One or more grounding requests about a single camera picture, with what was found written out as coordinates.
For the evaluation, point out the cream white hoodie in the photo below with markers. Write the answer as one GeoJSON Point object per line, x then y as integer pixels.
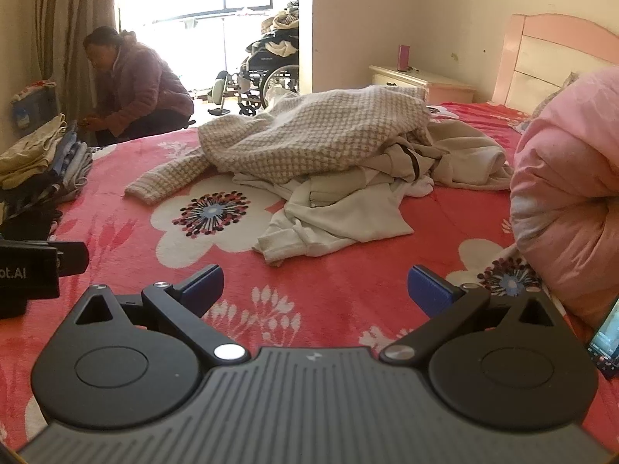
{"type": "Point", "coordinates": [338, 212]}

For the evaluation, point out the cream nightstand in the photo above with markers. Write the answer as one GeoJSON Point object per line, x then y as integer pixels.
{"type": "Point", "coordinates": [425, 80]}

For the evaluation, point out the pink quilt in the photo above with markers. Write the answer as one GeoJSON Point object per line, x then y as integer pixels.
{"type": "Point", "coordinates": [570, 193]}

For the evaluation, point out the pink cup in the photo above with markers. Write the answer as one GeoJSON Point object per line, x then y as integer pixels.
{"type": "Point", "coordinates": [404, 58]}

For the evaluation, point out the smartphone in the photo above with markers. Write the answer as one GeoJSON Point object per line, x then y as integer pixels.
{"type": "Point", "coordinates": [607, 338]}

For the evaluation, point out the pile of folded clothes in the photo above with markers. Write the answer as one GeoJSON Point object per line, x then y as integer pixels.
{"type": "Point", "coordinates": [34, 154]}

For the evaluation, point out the beige houndstooth knit sweater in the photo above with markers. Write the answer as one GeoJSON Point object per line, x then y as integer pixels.
{"type": "Point", "coordinates": [314, 130]}

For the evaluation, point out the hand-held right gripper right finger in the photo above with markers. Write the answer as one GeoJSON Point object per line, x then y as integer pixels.
{"type": "Point", "coordinates": [430, 290]}

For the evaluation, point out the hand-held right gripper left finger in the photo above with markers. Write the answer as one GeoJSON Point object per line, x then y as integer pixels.
{"type": "Point", "coordinates": [205, 283]}

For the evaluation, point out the wheelchair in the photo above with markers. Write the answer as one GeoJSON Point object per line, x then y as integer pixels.
{"type": "Point", "coordinates": [263, 65]}

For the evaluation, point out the pink headboard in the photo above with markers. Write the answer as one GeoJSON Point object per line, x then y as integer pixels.
{"type": "Point", "coordinates": [556, 58]}

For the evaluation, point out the heap of clothes on wheelchair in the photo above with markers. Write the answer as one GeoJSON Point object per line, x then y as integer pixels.
{"type": "Point", "coordinates": [283, 24]}

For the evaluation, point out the grey patterned pillow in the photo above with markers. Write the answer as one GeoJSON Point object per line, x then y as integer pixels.
{"type": "Point", "coordinates": [546, 106]}

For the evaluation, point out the red floral blanket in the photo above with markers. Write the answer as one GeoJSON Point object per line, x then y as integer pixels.
{"type": "Point", "coordinates": [145, 232]}

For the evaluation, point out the beige curtain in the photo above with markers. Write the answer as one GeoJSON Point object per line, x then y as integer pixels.
{"type": "Point", "coordinates": [72, 19]}

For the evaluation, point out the beige fleece garment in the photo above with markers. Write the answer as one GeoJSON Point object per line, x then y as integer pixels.
{"type": "Point", "coordinates": [464, 154]}

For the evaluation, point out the blue storage box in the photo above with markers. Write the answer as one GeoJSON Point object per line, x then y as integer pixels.
{"type": "Point", "coordinates": [34, 106]}

